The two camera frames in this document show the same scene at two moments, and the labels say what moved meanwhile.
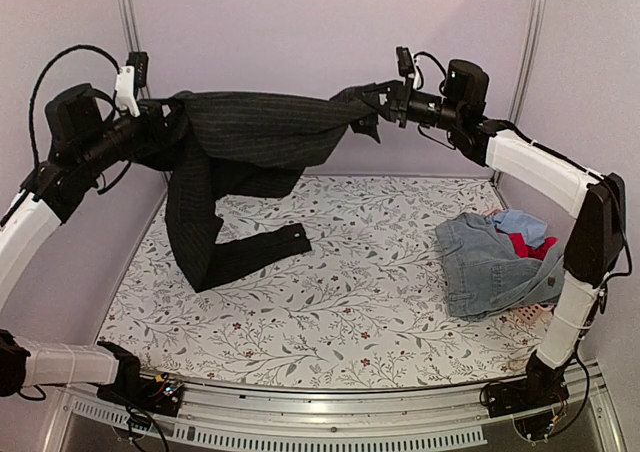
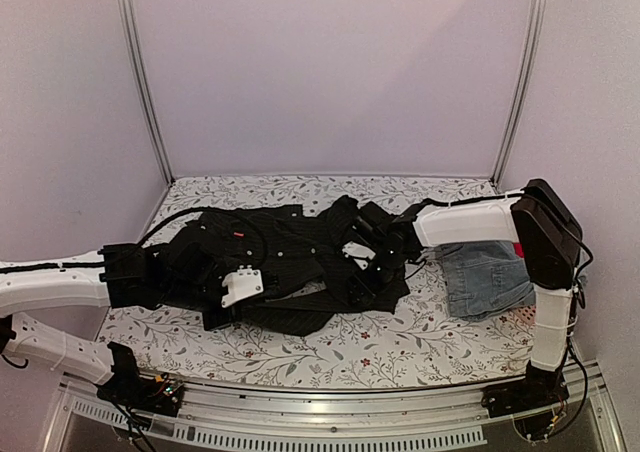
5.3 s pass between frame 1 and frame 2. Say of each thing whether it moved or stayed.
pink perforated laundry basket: stayed
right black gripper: moved
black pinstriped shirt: moved
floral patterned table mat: stayed
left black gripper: moved
